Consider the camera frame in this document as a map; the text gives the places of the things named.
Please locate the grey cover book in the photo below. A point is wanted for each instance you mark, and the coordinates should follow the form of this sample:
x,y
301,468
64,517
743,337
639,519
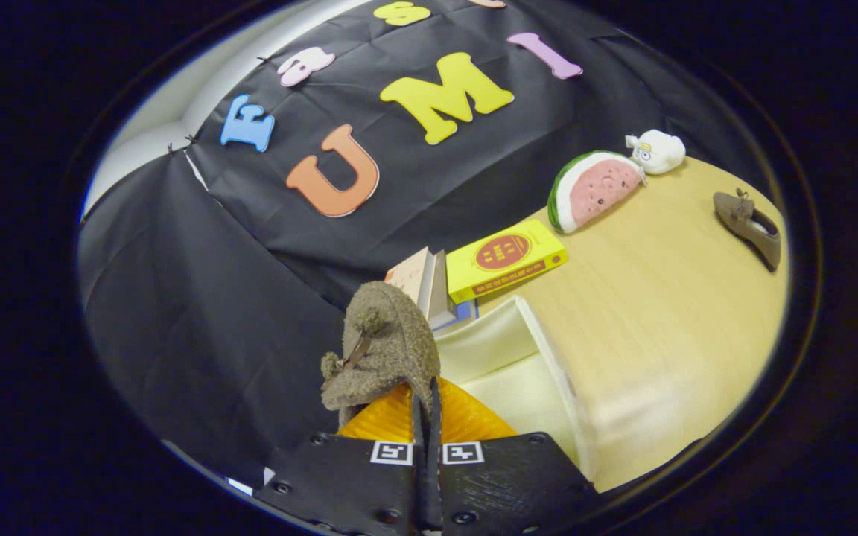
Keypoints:
x,y
440,294

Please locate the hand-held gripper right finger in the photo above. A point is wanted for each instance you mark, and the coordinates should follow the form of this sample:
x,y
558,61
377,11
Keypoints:
x,y
511,484

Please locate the cream storage box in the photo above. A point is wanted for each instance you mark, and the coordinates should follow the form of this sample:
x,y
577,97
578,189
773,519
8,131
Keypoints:
x,y
511,387

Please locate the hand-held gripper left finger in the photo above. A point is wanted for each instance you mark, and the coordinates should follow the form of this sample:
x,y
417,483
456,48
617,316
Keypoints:
x,y
347,491

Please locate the white plush toy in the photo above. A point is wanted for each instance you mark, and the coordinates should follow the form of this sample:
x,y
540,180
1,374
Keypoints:
x,y
660,151

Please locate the watermelon slice plush toy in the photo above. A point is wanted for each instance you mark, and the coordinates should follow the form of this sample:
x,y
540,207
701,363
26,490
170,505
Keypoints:
x,y
596,190

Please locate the yellow book with red circle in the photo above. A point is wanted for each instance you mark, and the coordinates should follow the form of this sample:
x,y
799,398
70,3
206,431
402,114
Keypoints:
x,y
507,257

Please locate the blue cover book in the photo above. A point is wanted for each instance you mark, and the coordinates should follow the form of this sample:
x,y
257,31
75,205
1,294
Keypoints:
x,y
465,311

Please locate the brown fuzzy moccasin shoe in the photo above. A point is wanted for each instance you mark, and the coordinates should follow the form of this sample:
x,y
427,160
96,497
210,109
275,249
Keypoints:
x,y
753,223
392,350

